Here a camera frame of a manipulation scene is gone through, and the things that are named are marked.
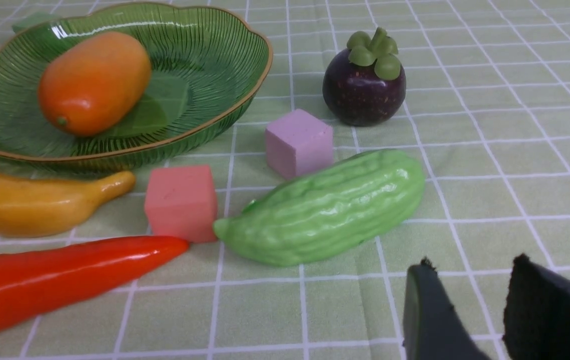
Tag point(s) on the red toy chili pepper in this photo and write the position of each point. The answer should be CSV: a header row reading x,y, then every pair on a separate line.
x,y
37,282

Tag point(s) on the green toy bitter gourd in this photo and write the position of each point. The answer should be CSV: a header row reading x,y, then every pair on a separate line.
x,y
320,215

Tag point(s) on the lilac foam cube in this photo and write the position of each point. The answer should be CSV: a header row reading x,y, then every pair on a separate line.
x,y
298,144

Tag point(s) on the green checked tablecloth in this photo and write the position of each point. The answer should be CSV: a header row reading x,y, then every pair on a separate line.
x,y
487,111

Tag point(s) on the yellow toy banana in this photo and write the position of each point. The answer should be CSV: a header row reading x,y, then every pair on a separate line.
x,y
40,207

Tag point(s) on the orange toy mango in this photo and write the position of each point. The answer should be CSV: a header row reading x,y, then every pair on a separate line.
x,y
92,86

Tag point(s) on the green glass leaf plate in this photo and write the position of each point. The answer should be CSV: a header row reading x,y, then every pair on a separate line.
x,y
207,66

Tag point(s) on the purple toy mangosteen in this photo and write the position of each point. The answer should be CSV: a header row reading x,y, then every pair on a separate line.
x,y
365,84

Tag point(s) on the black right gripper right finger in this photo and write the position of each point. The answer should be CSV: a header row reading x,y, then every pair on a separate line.
x,y
536,318

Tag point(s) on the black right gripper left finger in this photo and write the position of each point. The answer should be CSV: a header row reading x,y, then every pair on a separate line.
x,y
431,326

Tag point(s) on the salmon pink foam cube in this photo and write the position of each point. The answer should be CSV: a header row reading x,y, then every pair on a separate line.
x,y
182,202

